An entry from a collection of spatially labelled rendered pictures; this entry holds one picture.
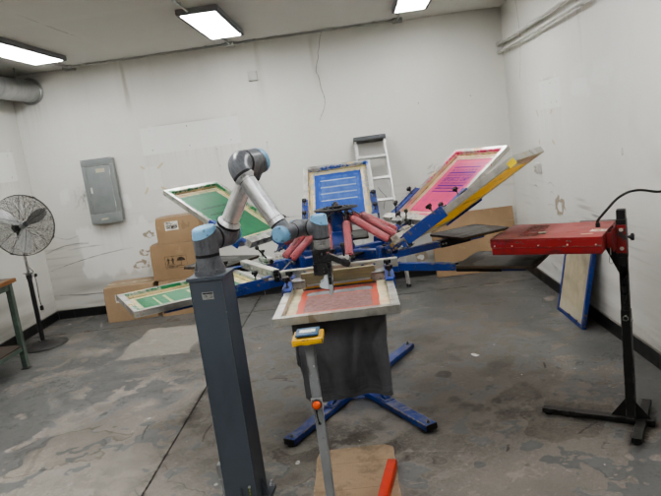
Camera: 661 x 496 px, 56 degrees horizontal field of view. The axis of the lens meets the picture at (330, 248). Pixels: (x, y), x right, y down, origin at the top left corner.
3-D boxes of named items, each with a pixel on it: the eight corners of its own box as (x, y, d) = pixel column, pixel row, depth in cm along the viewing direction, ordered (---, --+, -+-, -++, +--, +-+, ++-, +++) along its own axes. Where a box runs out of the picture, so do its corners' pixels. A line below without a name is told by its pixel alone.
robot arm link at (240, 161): (225, 146, 270) (290, 234, 262) (242, 144, 279) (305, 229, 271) (212, 163, 276) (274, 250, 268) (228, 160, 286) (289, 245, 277)
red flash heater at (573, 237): (623, 238, 347) (622, 217, 345) (611, 257, 309) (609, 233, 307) (514, 241, 380) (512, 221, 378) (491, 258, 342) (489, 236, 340)
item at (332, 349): (395, 396, 294) (385, 309, 287) (302, 406, 297) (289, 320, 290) (394, 394, 297) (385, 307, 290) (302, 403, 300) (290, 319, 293)
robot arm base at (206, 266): (190, 278, 293) (186, 258, 291) (201, 271, 307) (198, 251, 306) (220, 275, 290) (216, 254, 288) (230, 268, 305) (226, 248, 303)
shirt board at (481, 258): (552, 263, 368) (552, 249, 367) (535, 279, 335) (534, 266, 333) (358, 264, 441) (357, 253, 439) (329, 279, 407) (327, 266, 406)
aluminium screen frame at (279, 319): (400, 312, 278) (399, 304, 278) (272, 327, 282) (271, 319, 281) (390, 275, 356) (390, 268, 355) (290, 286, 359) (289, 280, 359)
